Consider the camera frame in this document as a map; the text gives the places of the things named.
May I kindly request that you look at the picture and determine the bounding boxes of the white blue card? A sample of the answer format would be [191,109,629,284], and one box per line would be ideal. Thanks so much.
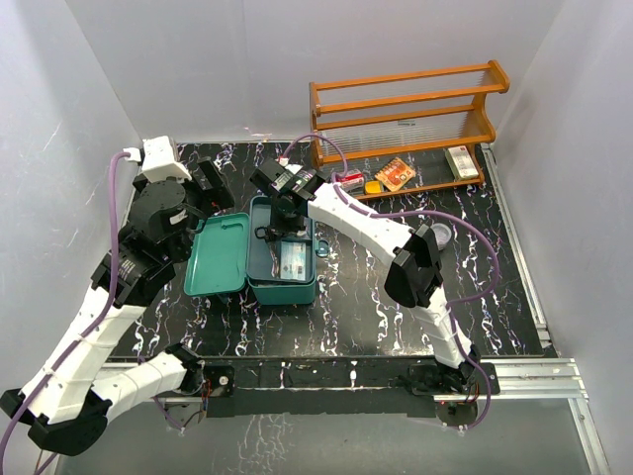
[280,241,308,281]

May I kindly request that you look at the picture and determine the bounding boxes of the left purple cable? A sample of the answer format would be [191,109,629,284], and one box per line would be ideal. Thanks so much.
[0,150,144,475]

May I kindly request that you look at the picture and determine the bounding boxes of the purple cable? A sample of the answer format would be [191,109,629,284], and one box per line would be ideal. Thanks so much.
[284,133,500,429]
[0,150,144,475]

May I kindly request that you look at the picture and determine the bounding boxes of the white green medicine box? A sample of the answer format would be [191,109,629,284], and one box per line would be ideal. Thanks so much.
[444,145,479,181]

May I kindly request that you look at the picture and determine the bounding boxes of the red white medicine box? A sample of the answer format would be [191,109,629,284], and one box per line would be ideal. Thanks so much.
[337,169,365,192]

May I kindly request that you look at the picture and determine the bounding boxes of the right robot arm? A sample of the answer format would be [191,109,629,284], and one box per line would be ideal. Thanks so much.
[250,159,479,393]

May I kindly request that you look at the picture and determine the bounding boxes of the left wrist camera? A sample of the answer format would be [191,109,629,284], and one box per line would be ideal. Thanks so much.
[123,136,192,183]

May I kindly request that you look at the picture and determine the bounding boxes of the clear round container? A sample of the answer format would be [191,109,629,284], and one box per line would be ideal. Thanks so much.
[430,223,453,250]

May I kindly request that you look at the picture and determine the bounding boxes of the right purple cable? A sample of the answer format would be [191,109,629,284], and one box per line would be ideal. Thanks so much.
[284,133,500,429]

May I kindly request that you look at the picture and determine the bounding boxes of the yellow tape measure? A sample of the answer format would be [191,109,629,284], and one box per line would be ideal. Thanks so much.
[364,180,383,195]

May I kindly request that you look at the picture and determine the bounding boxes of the blue divided tray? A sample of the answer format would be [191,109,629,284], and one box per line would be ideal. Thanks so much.
[246,196,316,283]

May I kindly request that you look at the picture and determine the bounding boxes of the small black scissors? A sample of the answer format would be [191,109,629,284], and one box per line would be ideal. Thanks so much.
[254,226,279,277]

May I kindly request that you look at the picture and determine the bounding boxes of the orange snack packet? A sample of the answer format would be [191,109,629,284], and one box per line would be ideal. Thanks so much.
[375,157,416,192]

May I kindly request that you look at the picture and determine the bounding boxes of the wooden shelf rack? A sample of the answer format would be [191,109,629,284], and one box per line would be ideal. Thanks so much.
[309,60,510,197]

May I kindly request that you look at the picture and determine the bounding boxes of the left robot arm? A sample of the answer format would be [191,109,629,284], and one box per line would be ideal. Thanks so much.
[1,158,234,456]

